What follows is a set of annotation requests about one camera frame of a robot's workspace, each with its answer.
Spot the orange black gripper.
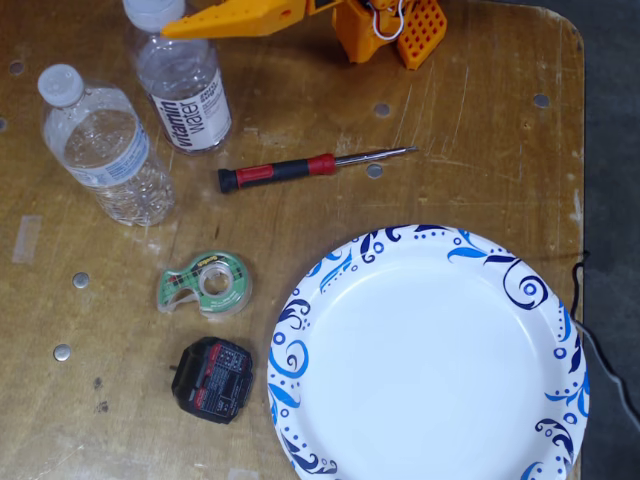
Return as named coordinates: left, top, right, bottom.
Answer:
left=160, top=0, right=347, bottom=39

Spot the white ridged plastic lid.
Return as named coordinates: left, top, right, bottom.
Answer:
left=37, top=63, right=176, bottom=228
left=122, top=0, right=234, bottom=155

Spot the blue patterned paper plate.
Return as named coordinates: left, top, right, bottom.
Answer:
left=266, top=223, right=591, bottom=480

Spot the red black screwdriver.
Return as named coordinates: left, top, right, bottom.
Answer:
left=217, top=145, right=419, bottom=195

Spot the green clear tape dispenser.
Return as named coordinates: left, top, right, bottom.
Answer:
left=157, top=251, right=254, bottom=321

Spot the black red outlet tester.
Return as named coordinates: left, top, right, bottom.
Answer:
left=170, top=336, right=255, bottom=425

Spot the black hanging cable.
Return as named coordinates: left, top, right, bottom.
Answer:
left=571, top=249, right=592, bottom=324

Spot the grey cable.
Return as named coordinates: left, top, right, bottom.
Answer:
left=574, top=319, right=640, bottom=426

